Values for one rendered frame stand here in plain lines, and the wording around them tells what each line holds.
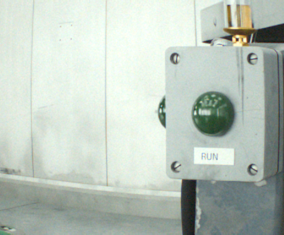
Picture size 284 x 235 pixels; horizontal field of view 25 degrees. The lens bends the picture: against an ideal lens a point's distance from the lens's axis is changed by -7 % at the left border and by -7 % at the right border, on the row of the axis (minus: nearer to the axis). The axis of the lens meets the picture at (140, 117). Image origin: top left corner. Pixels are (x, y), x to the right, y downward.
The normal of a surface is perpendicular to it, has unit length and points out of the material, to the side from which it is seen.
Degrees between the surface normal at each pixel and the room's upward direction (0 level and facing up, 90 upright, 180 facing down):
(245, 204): 90
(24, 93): 90
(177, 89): 90
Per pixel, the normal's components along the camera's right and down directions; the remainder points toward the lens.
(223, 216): -0.51, 0.05
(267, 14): -0.99, 0.02
